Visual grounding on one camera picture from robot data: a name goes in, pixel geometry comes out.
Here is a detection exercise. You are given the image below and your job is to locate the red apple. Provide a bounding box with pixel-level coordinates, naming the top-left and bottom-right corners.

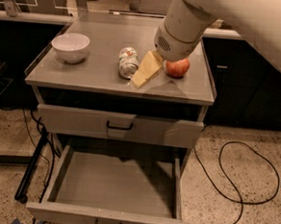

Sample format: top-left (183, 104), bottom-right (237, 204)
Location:
top-left (166, 59), bottom-right (191, 78)

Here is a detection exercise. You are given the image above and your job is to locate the closed upper grey drawer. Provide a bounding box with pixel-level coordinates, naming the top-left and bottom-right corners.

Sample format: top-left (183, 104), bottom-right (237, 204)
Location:
top-left (38, 104), bottom-right (203, 148)

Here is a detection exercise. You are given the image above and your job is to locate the black table leg frame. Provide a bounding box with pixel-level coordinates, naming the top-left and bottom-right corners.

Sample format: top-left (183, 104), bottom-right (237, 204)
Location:
top-left (14, 130), bottom-right (47, 204)

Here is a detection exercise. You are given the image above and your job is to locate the white ceramic bowl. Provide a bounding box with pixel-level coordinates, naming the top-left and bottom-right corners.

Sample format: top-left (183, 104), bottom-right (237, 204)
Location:
top-left (52, 33), bottom-right (90, 63)

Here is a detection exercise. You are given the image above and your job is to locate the grey drawer cabinet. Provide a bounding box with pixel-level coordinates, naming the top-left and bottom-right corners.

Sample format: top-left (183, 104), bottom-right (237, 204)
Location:
top-left (14, 7), bottom-right (222, 224)

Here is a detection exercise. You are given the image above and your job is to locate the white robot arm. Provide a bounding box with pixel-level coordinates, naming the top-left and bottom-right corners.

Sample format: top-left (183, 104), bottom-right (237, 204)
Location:
top-left (132, 0), bottom-right (281, 87)

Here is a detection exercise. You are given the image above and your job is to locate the black floor cable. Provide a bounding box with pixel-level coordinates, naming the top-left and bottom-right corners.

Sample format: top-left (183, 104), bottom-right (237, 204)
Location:
top-left (187, 137), bottom-right (281, 224)

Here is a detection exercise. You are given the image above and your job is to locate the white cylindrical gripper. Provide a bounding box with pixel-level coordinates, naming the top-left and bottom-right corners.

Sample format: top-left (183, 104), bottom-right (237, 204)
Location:
top-left (130, 0), bottom-right (217, 88)

